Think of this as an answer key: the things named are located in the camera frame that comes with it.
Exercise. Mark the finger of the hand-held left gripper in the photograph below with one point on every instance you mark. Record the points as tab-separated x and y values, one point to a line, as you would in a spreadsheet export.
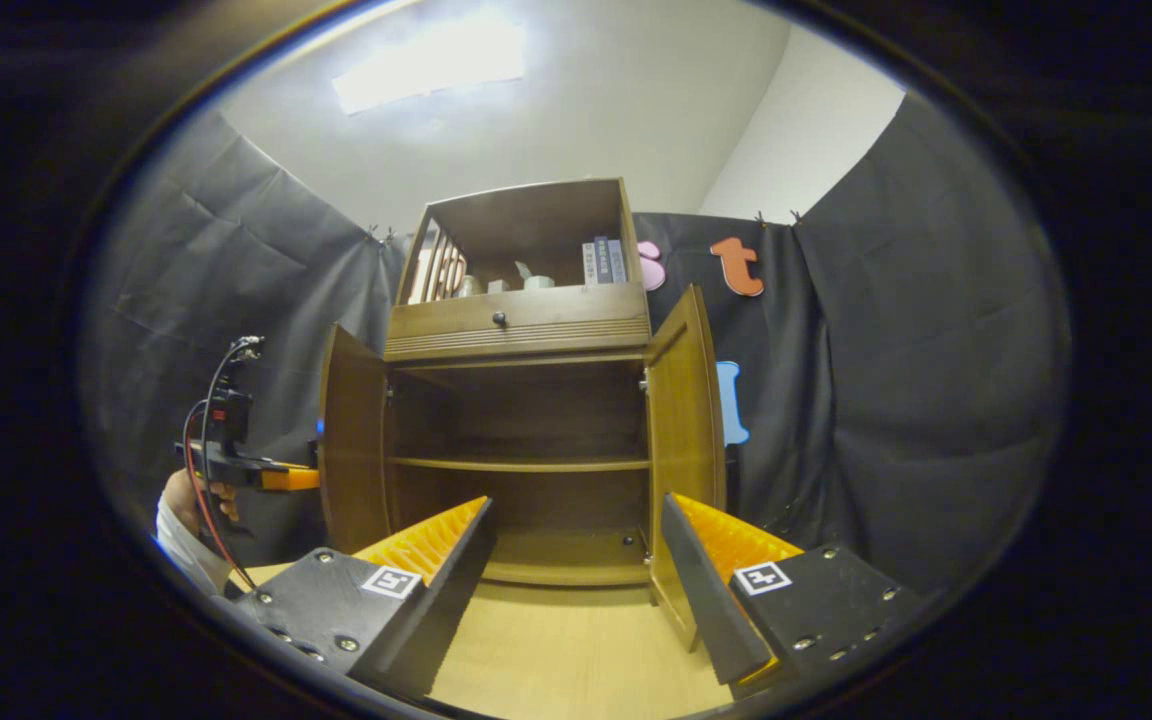
291	479

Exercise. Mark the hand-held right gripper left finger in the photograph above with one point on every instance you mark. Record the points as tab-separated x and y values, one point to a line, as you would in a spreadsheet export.
456	590

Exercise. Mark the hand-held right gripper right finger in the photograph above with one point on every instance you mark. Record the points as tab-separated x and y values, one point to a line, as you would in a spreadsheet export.
706	590

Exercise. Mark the wooden shoe cabinet door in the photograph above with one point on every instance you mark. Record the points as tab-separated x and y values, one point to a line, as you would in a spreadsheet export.
686	450
351	450

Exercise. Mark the wooden double-door shoe cabinet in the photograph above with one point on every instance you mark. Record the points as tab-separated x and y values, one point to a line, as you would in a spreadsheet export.
516	400

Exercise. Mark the wooden cabinet drawer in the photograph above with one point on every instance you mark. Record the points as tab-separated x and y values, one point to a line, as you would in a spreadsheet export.
556	320

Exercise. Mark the black backdrop cloth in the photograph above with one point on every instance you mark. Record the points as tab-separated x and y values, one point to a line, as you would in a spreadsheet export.
916	350

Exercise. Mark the grey blue book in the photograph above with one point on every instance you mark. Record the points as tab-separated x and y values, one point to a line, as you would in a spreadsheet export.
617	262

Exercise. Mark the dark blue book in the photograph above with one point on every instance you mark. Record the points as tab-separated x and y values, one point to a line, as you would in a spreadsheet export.
601	262

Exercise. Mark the white spine book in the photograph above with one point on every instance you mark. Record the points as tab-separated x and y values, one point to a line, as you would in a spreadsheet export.
588	265

